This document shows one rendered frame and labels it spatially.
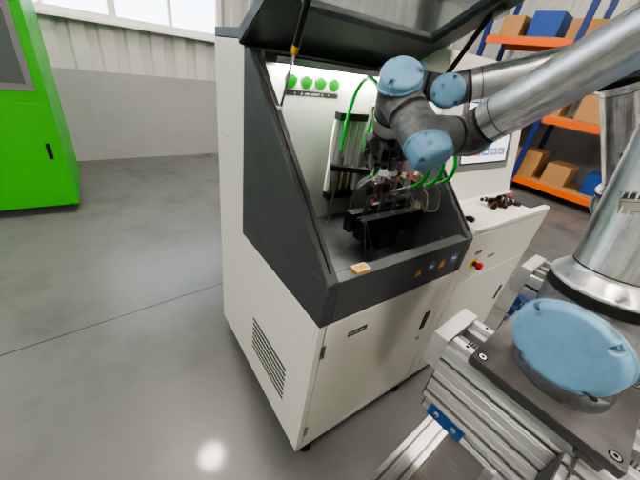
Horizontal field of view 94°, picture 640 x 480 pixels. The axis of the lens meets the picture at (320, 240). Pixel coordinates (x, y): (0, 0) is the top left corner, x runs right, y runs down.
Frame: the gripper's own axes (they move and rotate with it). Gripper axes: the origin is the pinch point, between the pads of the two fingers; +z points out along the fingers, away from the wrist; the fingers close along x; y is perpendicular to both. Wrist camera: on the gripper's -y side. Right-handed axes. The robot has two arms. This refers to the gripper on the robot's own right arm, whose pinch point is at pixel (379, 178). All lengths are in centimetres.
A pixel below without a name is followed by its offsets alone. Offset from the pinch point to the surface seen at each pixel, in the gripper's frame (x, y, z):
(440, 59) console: 35, -16, -38
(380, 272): -15.2, 23.0, 19.6
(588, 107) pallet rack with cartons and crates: 522, -104, -27
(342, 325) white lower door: -26, 23, 37
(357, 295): -22.7, 23.0, 25.8
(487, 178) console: 79, -1, 7
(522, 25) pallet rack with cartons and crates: 517, -244, -125
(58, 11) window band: -85, -388, -38
